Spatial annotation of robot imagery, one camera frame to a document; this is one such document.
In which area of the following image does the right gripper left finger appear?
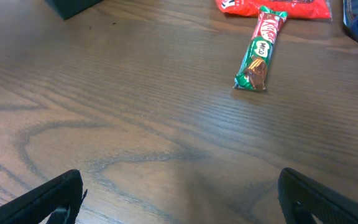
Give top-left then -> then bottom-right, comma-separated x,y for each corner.
0,169 -> 88,224

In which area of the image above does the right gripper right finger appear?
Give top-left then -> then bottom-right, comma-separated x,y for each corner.
278,167 -> 358,224

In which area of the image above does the red Hacks candy bag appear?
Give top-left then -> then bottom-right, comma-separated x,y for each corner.
215,0 -> 331,19

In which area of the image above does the black cardboard box with lid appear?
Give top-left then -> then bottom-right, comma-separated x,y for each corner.
45,0 -> 102,20

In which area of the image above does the KitKat Milo bar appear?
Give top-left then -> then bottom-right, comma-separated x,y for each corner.
234,6 -> 288,91

